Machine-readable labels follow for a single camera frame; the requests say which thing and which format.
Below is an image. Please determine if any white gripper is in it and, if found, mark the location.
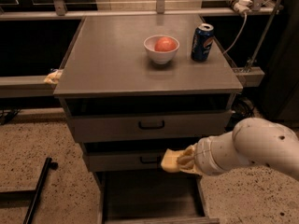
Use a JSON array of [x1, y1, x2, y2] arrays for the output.
[[177, 133, 237, 175]]

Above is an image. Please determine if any yellow sponge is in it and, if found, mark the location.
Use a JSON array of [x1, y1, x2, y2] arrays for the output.
[[161, 149, 183, 173]]

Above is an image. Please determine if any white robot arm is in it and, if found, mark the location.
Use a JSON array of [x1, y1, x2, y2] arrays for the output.
[[177, 118, 299, 180]]

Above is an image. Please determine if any grey top drawer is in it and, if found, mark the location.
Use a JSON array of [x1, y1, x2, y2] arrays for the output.
[[65, 94, 233, 143]]

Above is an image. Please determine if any grey drawer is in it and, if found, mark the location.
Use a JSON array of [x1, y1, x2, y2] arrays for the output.
[[94, 169, 220, 224], [81, 136, 202, 173], [65, 94, 233, 143]]

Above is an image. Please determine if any grey bottom drawer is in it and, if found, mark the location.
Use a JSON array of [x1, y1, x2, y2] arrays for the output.
[[94, 169, 220, 224]]

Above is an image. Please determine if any grey middle drawer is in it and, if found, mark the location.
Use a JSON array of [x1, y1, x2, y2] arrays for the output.
[[81, 136, 202, 173]]

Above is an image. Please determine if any grey drawer cabinet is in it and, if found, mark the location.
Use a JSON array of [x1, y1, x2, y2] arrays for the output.
[[53, 14, 244, 224]]

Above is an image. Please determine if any dark cabinet at right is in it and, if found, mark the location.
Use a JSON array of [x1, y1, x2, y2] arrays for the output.
[[258, 0, 299, 122]]

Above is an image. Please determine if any white bowl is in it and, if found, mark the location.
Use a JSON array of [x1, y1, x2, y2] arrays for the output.
[[144, 35, 179, 64]]

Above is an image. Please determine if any orange fruit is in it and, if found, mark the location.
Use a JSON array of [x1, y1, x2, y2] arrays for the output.
[[154, 36, 177, 52]]

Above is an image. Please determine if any blue soda can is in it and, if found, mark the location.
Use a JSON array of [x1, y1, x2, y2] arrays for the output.
[[191, 23, 214, 62]]

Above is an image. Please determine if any white power strip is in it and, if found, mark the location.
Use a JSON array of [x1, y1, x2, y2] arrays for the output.
[[224, 0, 252, 16]]

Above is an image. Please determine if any black metal bar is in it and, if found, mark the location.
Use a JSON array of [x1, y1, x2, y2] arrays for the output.
[[0, 157, 58, 224]]

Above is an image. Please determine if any black cable bundle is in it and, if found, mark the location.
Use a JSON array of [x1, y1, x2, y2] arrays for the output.
[[232, 97, 255, 123]]

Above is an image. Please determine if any white power cable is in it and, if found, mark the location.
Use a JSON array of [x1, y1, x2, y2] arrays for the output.
[[221, 12, 249, 55]]

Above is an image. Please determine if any yellow rag on rail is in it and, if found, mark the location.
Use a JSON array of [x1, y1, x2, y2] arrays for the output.
[[44, 69, 63, 85]]

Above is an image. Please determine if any grey metal rail frame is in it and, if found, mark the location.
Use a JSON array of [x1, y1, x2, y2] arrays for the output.
[[0, 0, 289, 99]]

